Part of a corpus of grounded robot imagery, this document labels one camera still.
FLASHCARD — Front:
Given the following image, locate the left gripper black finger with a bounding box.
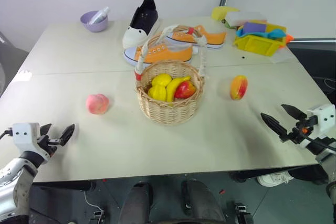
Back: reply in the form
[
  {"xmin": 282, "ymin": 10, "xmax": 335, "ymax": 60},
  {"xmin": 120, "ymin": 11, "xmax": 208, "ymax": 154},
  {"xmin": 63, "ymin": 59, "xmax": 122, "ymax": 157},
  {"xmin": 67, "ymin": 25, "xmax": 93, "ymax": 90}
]
[
  {"xmin": 39, "ymin": 123, "xmax": 53, "ymax": 136},
  {"xmin": 58, "ymin": 123, "xmax": 76, "ymax": 146}
]

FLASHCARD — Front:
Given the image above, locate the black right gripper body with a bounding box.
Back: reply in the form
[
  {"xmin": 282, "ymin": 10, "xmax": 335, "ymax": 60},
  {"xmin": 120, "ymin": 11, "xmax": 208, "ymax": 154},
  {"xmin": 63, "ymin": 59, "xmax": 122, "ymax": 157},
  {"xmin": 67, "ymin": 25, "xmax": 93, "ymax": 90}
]
[{"xmin": 286, "ymin": 115, "xmax": 319, "ymax": 145}]

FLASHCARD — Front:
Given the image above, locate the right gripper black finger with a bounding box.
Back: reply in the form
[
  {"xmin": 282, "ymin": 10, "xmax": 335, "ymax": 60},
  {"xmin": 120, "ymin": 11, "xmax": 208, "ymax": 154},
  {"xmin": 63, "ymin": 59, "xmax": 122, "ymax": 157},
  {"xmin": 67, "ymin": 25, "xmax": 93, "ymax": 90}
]
[
  {"xmin": 260, "ymin": 112, "xmax": 290, "ymax": 144},
  {"xmin": 281, "ymin": 104, "xmax": 308, "ymax": 121}
]

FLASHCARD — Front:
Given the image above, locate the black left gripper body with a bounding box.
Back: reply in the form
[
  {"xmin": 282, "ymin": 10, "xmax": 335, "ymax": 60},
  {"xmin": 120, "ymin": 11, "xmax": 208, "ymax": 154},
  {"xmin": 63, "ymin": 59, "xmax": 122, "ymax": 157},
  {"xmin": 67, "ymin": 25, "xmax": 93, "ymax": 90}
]
[{"xmin": 36, "ymin": 134, "xmax": 61, "ymax": 158}]

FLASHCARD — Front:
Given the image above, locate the pink peach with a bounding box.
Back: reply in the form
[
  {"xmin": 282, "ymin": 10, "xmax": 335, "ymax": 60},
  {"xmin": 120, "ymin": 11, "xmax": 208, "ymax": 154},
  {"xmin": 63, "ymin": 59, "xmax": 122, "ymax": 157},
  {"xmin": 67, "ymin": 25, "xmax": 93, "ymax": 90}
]
[{"xmin": 86, "ymin": 93, "xmax": 110, "ymax": 115}]

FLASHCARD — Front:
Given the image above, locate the white sneaker under table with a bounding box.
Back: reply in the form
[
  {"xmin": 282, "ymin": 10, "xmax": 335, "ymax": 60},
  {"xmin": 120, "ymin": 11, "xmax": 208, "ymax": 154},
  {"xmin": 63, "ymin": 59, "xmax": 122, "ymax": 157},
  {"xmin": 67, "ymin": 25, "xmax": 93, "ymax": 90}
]
[{"xmin": 257, "ymin": 170, "xmax": 295, "ymax": 188}]

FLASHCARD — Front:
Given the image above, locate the red and yellow mango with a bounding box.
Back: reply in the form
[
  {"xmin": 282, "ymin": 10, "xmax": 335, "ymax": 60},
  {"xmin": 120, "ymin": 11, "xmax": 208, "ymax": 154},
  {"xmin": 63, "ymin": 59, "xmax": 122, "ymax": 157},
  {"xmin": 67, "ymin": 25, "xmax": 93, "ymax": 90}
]
[{"xmin": 229, "ymin": 74, "xmax": 248, "ymax": 101}]

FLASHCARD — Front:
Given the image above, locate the yellow plastic bin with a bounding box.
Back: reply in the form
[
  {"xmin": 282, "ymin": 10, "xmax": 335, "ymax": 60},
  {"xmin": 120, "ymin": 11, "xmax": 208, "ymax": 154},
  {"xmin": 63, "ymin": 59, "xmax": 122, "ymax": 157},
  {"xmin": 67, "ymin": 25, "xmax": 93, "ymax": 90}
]
[{"xmin": 233, "ymin": 23, "xmax": 288, "ymax": 58}]

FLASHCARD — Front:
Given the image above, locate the blue cloth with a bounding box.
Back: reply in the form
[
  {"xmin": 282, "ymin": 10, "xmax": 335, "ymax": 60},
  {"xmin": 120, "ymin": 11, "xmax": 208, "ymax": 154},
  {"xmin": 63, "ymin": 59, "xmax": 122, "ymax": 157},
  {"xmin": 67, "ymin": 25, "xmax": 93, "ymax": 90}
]
[{"xmin": 236, "ymin": 28, "xmax": 287, "ymax": 40}]

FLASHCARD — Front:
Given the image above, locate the purple sponge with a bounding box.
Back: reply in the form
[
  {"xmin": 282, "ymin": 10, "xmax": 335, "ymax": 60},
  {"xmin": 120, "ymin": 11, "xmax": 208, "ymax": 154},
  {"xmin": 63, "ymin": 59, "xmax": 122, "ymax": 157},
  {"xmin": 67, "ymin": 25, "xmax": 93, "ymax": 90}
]
[{"xmin": 242, "ymin": 22, "xmax": 267, "ymax": 35}]

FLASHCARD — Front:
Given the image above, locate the red apple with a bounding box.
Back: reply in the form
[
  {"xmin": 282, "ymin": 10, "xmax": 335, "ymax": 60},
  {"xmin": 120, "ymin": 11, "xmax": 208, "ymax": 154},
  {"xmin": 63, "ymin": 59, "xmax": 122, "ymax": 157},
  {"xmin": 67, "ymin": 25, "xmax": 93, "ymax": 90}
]
[{"xmin": 174, "ymin": 81, "xmax": 197, "ymax": 100}]

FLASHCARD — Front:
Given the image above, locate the yellow lemon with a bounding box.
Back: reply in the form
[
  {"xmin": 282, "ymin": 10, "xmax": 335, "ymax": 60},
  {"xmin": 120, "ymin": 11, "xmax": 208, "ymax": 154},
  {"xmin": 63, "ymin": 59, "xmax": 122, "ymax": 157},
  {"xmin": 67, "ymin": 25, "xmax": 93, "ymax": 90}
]
[
  {"xmin": 147, "ymin": 84, "xmax": 167, "ymax": 102},
  {"xmin": 151, "ymin": 73, "xmax": 173, "ymax": 88}
]

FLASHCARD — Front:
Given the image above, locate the dark rounded shape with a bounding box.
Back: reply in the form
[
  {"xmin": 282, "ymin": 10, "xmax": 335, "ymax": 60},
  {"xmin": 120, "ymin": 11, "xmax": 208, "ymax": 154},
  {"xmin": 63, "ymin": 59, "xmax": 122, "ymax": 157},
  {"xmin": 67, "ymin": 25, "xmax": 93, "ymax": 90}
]
[
  {"xmin": 180, "ymin": 179, "xmax": 227, "ymax": 224},
  {"xmin": 118, "ymin": 181, "xmax": 154, "ymax": 224}
]

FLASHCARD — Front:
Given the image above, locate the white sponge stack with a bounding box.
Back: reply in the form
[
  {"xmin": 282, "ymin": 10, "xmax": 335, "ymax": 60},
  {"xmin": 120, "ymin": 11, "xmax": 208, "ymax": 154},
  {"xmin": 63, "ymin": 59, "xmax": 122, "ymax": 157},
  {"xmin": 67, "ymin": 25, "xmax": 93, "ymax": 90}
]
[{"xmin": 225, "ymin": 11, "xmax": 268, "ymax": 27}]

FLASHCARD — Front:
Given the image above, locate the orange canvas sneaker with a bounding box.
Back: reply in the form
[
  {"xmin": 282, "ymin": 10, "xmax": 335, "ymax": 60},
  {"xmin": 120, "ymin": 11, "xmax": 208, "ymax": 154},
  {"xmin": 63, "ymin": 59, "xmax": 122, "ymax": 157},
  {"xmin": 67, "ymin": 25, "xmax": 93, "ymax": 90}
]
[
  {"xmin": 163, "ymin": 24, "xmax": 227, "ymax": 50},
  {"xmin": 123, "ymin": 40, "xmax": 194, "ymax": 67}
]

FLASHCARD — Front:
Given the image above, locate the yellow banana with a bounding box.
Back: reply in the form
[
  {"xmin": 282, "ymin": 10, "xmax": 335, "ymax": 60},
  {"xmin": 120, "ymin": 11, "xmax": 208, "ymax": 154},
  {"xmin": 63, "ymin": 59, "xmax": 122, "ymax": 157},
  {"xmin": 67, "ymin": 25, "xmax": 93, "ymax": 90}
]
[{"xmin": 165, "ymin": 76, "xmax": 192, "ymax": 103}]

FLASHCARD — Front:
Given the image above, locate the purple bowl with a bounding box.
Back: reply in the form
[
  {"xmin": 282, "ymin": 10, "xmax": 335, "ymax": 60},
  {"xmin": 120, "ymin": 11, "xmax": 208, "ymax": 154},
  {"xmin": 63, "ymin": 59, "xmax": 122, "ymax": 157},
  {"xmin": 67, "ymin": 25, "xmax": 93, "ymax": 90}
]
[{"xmin": 79, "ymin": 10, "xmax": 110, "ymax": 34}]

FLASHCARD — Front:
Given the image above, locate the white plastic bottle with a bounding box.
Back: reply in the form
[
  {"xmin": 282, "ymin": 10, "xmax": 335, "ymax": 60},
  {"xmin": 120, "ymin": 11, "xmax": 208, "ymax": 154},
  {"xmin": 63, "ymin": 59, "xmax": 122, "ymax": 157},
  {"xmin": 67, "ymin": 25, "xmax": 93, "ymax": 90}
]
[{"xmin": 89, "ymin": 6, "xmax": 110, "ymax": 25}]

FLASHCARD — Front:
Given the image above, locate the black and white slip-on shoe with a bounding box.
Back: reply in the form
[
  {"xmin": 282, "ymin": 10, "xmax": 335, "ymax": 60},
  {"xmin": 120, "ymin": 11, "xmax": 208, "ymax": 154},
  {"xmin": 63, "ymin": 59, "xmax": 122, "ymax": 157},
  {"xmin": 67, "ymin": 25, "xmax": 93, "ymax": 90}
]
[{"xmin": 122, "ymin": 0, "xmax": 161, "ymax": 50}]

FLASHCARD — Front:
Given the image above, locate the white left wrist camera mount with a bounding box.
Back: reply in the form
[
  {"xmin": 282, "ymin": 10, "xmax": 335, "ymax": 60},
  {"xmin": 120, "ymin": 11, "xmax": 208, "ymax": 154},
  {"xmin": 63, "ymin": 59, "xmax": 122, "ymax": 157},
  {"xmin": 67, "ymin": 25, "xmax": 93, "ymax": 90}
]
[{"xmin": 12, "ymin": 122, "xmax": 51, "ymax": 162}]

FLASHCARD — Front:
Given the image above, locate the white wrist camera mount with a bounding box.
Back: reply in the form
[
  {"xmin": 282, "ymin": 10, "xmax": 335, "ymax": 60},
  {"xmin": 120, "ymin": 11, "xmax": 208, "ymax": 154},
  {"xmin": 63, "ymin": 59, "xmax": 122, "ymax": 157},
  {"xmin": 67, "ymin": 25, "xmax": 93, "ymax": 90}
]
[
  {"xmin": 12, "ymin": 122, "xmax": 51, "ymax": 162},
  {"xmin": 306, "ymin": 104, "xmax": 336, "ymax": 141}
]

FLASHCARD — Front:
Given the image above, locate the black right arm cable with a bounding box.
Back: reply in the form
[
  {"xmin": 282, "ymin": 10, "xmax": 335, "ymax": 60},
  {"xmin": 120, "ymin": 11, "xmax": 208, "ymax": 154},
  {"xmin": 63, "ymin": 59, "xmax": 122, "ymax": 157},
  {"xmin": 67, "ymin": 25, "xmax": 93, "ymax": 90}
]
[{"xmin": 301, "ymin": 131, "xmax": 336, "ymax": 153}]

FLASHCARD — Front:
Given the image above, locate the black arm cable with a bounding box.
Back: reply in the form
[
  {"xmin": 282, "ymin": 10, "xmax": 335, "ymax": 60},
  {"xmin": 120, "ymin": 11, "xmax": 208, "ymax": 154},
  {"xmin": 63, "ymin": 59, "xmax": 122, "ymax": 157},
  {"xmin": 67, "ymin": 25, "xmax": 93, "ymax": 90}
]
[
  {"xmin": 0, "ymin": 127, "xmax": 14, "ymax": 140},
  {"xmin": 301, "ymin": 131, "xmax": 336, "ymax": 153}
]

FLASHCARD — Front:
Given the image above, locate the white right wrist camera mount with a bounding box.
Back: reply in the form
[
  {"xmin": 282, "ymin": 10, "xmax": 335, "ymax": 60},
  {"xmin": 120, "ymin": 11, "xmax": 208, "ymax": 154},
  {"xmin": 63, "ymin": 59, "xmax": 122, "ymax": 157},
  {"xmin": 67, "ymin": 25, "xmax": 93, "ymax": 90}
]
[{"xmin": 306, "ymin": 104, "xmax": 336, "ymax": 141}]

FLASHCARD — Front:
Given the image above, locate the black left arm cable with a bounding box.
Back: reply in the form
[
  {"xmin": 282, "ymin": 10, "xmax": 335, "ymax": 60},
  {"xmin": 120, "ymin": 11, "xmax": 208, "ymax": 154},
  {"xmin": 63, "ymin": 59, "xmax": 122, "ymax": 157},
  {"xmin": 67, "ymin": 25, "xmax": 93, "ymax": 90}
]
[{"xmin": 0, "ymin": 127, "xmax": 14, "ymax": 140}]

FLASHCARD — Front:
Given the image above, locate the black table frame bar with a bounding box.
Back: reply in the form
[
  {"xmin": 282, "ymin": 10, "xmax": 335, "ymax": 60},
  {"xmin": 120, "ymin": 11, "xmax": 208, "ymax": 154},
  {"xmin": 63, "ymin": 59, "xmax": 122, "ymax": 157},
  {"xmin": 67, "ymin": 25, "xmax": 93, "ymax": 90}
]
[{"xmin": 30, "ymin": 180, "xmax": 97, "ymax": 194}]

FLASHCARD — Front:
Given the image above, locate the white floor cable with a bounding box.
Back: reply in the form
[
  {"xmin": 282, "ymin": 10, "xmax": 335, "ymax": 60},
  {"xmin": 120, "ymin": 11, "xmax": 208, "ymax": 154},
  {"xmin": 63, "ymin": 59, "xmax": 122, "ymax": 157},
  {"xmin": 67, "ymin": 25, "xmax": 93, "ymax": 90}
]
[{"xmin": 83, "ymin": 190, "xmax": 103, "ymax": 214}]

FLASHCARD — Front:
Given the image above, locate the wicker basket with handle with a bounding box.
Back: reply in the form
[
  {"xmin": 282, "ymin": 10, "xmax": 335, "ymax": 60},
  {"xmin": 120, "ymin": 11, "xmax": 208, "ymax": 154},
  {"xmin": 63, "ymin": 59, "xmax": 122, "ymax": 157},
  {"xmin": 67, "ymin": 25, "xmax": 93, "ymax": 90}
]
[{"xmin": 133, "ymin": 24, "xmax": 208, "ymax": 126}]

